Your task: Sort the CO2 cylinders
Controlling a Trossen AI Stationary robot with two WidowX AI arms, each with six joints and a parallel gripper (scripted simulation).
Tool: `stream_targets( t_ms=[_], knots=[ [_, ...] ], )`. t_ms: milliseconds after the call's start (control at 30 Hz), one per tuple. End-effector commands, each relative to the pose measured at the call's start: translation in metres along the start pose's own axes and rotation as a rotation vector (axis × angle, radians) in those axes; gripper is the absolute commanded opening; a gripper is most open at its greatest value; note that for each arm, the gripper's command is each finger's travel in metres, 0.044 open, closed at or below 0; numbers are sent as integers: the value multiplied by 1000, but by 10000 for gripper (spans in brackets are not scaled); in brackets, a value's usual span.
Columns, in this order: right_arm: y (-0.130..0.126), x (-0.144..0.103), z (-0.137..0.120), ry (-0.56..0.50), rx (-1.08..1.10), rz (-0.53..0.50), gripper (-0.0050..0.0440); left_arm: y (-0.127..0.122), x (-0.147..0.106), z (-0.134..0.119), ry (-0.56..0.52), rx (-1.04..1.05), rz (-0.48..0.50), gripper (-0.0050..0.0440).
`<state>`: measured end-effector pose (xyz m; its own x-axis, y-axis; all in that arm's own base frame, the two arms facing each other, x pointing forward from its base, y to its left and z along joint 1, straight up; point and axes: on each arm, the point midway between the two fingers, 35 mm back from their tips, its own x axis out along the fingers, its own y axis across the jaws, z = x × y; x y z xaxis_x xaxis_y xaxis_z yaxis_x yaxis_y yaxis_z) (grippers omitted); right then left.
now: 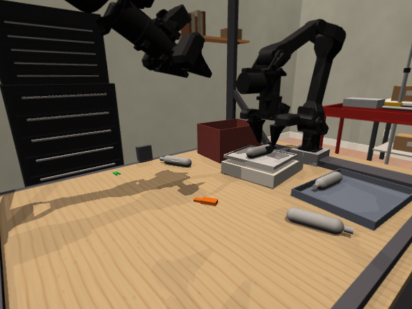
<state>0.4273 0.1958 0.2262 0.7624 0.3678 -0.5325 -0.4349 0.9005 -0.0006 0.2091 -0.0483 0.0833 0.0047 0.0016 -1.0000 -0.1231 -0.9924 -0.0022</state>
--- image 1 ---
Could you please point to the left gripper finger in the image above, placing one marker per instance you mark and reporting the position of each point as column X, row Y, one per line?
column 275, row 133
column 256, row 126

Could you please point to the red open-top box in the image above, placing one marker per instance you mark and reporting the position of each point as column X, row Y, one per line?
column 221, row 137

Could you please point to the grey digital scale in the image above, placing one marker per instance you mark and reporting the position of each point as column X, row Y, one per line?
column 269, row 170

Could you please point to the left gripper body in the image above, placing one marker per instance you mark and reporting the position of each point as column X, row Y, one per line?
column 268, row 105

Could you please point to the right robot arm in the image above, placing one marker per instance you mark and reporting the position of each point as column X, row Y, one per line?
column 126, row 17

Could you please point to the grey gas cylinder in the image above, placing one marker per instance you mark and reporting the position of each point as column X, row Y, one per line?
column 177, row 161
column 260, row 151
column 318, row 221

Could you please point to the silver co2 cylinder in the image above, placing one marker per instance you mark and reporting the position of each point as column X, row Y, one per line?
column 327, row 180

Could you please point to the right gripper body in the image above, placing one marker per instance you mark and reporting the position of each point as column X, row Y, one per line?
column 160, row 45

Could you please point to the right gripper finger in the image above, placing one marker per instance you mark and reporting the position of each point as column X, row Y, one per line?
column 169, row 67
column 200, row 67

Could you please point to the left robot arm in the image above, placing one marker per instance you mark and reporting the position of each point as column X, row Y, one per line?
column 329, row 39

